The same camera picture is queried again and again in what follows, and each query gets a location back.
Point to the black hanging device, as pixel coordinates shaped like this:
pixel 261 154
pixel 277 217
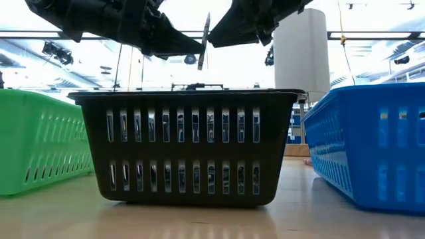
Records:
pixel 269 59

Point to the green plastic basket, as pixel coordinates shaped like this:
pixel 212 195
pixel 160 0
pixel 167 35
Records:
pixel 40 142

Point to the blue plastic basket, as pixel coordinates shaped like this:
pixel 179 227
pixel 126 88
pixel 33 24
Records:
pixel 365 149

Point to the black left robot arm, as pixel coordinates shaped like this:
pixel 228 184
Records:
pixel 66 13

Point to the black plastic basket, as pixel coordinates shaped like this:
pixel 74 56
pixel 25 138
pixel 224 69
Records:
pixel 186 152

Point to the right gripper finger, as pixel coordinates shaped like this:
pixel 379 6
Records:
pixel 235 31

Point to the black dome ceiling camera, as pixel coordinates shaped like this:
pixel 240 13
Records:
pixel 190 60

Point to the small black ceiling fixture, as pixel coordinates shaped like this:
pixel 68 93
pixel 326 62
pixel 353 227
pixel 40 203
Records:
pixel 410 5
pixel 349 5

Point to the blue storage bin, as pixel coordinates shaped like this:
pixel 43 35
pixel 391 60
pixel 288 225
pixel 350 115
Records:
pixel 296 120

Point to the black overhead frame beam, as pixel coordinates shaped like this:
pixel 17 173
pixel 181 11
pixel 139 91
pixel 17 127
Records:
pixel 414 34

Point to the black ceiling spotlight cluster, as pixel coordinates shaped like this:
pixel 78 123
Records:
pixel 58 53

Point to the black ceiling disc fixture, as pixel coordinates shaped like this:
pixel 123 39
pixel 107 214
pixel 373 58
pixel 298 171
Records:
pixel 105 68

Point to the black ceiling device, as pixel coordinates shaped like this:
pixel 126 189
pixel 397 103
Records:
pixel 401 60

